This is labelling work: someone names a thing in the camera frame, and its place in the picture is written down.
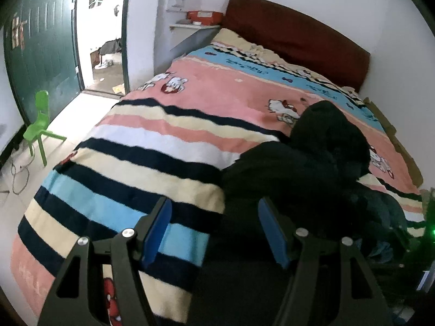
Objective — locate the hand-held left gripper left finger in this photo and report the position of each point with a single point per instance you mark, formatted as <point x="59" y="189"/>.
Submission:
<point x="156" y="232"/>

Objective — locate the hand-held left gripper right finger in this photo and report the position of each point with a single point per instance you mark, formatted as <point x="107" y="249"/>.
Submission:
<point x="273" y="236"/>

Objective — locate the black hooded jacket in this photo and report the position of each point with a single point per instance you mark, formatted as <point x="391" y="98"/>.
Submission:
<point x="299" y="176"/>

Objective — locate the dark blue clothes pile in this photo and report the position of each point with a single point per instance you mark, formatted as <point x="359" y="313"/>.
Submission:
<point x="384" y="210"/>

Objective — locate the striped cartoon print blanket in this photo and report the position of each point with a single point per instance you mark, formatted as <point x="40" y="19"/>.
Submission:
<point x="170" y="135"/>

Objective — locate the brown cardboard sheet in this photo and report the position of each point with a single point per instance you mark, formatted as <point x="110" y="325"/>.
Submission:
<point x="390" y="129"/>

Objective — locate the green plastic chair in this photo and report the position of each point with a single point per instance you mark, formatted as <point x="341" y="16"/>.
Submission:
<point x="37" y="129"/>

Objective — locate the white shoes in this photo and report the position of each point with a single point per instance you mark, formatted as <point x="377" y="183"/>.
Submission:
<point x="105" y="64"/>

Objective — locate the grey cloth heap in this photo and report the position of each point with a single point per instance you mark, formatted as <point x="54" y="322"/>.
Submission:
<point x="110" y="46"/>

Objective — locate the dark red headboard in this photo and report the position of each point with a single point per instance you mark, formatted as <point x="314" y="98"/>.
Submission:
<point x="299" y="37"/>

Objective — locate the red box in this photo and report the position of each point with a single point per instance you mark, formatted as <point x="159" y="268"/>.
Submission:
<point x="204" y="17"/>

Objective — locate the green door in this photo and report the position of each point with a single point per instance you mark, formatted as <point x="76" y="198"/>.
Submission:
<point x="44" y="40"/>

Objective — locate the white wall shelf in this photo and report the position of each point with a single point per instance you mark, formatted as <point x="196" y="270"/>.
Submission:
<point x="193" y="26"/>

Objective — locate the white wall socket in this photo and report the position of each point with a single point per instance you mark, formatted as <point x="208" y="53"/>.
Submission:
<point x="177" y="0"/>

